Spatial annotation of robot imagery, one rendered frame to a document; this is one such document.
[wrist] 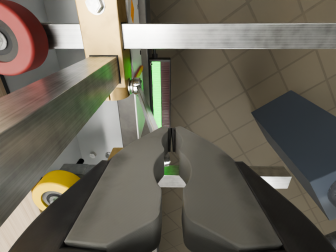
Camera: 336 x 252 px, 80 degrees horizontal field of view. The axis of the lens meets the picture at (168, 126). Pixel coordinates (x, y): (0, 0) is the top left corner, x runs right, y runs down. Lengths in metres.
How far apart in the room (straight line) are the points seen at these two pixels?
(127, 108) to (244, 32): 0.31
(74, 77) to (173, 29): 0.15
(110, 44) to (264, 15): 1.02
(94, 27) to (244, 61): 1.02
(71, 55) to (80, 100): 0.42
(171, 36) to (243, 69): 0.97
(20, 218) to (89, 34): 0.35
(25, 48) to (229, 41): 0.24
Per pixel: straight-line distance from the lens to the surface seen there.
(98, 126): 0.63
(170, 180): 0.39
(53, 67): 0.59
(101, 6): 0.28
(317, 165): 0.93
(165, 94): 0.47
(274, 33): 0.31
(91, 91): 0.19
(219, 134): 1.36
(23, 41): 0.29
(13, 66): 0.30
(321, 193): 0.95
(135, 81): 0.31
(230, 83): 1.24
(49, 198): 0.41
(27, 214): 0.47
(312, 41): 0.34
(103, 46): 0.29
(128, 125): 0.51
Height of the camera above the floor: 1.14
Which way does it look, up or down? 62 degrees down
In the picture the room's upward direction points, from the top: 178 degrees counter-clockwise
